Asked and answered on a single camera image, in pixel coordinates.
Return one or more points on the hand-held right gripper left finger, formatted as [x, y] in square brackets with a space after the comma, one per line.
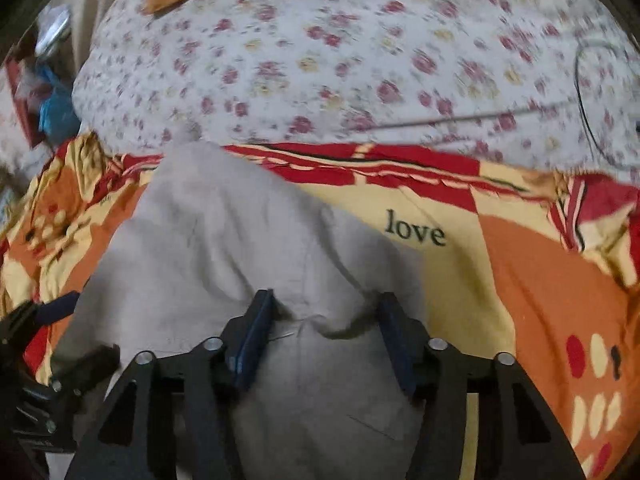
[252, 342]

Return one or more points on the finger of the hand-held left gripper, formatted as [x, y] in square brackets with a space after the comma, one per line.
[55, 308]
[87, 365]

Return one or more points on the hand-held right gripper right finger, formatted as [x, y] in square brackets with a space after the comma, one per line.
[397, 345]

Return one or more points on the grey hooded garment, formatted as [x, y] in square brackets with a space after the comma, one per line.
[210, 240]

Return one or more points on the red orange printed blanket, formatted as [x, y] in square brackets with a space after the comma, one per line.
[525, 280]

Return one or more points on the blue plastic bag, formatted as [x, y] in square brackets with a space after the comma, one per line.
[60, 105]

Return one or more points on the red-brown bedside table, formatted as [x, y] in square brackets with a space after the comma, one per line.
[25, 95]

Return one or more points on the white round object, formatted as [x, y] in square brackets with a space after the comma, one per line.
[54, 30]

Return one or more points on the white floral quilt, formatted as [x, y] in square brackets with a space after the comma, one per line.
[350, 50]

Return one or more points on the beige curtain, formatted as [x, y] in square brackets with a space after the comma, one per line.
[95, 5]

